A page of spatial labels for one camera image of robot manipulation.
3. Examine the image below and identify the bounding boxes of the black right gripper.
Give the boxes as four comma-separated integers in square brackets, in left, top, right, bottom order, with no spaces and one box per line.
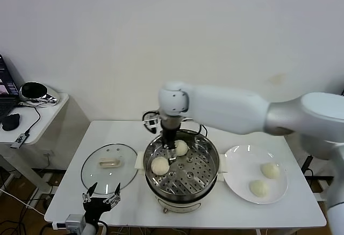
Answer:
[161,127,178,166]

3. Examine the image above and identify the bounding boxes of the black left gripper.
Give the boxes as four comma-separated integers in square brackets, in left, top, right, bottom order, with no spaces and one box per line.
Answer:
[82,182,123,226]

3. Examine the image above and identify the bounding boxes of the white steamed baozi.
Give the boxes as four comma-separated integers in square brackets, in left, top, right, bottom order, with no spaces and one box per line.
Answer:
[150,157,170,176]
[174,139,188,157]
[260,162,281,179]
[249,180,270,198]

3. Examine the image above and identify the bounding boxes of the round glass pot lid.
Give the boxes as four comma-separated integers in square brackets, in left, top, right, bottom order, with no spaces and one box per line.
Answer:
[80,143,139,196]

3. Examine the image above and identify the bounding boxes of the stainless steel steamer basket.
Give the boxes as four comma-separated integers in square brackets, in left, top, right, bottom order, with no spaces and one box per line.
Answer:
[134,129,228,200]

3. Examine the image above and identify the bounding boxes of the white round plate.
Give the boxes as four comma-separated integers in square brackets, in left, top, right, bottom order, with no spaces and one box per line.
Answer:
[223,145,288,205]

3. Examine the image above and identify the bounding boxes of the grey usb hub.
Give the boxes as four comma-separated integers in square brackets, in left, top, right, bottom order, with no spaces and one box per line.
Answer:
[10,134,30,149]

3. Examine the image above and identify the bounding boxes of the white side table with mouse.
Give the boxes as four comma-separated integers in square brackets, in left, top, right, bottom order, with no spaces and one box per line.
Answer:
[0,92,91,193]

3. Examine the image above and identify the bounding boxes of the black computer mouse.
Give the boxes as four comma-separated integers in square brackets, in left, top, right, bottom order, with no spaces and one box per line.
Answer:
[2,113,22,132]

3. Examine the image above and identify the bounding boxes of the shiny chrome rounded device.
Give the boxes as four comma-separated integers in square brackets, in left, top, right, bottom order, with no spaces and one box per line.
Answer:
[19,82,60,109]

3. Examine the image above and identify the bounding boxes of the black laptop with lit screen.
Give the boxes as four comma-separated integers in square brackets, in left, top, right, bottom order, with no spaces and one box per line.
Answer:
[0,54,21,123]

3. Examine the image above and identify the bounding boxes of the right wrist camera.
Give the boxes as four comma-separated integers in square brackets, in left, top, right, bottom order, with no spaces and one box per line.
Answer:
[142,111,162,135]

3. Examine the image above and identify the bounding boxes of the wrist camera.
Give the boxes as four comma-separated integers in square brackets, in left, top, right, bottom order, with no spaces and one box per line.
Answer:
[52,213,87,233]
[142,111,162,135]

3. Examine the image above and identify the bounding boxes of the black pot power cable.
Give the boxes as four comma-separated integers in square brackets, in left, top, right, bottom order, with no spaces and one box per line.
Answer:
[185,118,208,139]

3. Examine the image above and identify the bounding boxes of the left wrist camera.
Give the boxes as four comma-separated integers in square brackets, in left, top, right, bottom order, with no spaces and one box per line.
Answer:
[52,213,87,233]

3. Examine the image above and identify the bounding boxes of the black usb hub cable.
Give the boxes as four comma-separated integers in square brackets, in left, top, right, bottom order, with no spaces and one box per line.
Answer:
[16,103,41,136]

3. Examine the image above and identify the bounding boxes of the black charger cable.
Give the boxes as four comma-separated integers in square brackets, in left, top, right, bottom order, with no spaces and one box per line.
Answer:
[300,154,314,178]

